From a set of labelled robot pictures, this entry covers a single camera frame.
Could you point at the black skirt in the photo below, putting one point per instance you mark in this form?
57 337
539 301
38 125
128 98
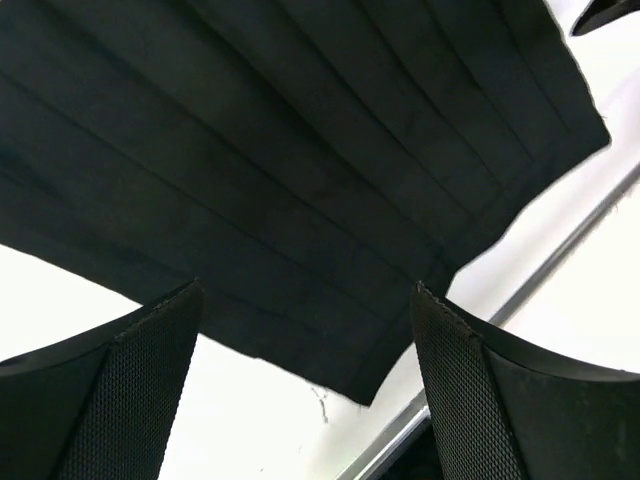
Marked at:
307 161

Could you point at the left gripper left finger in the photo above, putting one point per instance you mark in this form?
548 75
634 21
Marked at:
101 404

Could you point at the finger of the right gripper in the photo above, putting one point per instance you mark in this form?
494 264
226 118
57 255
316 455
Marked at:
602 12

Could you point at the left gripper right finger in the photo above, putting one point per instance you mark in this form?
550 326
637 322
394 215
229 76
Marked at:
504 408

